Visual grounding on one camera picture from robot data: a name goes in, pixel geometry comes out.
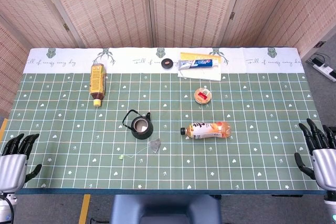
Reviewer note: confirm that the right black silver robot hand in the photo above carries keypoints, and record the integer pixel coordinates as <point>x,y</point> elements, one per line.
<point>325,166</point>

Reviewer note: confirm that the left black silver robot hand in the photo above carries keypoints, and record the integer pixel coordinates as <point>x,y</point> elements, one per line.
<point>11,169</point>

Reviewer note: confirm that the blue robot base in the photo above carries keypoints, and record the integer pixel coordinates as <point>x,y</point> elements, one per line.
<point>165,209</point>

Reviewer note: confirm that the yellow label tea bottle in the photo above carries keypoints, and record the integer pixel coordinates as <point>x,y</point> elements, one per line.
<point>97,82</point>

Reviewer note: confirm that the black cast iron teapot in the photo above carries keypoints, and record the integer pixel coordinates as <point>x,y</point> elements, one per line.
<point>143,134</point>

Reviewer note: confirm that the yellow floor tape strip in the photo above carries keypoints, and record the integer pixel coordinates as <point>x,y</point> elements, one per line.
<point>3,128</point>
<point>84,208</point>

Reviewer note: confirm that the green grid tablecloth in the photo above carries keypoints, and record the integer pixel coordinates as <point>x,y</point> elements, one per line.
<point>236,142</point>

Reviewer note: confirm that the white power strip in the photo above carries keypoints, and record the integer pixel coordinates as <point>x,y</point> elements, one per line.
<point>326,71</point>

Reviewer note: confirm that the orange juice bottle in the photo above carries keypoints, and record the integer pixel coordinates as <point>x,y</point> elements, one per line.
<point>207,130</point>

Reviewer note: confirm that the round tin red label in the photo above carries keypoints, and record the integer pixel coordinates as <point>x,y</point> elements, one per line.
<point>202,95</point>

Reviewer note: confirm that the white paper sheet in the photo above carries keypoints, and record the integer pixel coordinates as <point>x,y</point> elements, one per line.
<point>202,74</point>

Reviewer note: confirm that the blue white toothpaste tube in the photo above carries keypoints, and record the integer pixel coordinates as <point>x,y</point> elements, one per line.
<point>197,63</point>

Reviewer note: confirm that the black round lid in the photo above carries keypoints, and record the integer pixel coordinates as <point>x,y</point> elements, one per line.
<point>167,63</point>

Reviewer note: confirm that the bamboo folding screen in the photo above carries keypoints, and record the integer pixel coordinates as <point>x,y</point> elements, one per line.
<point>118,6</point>

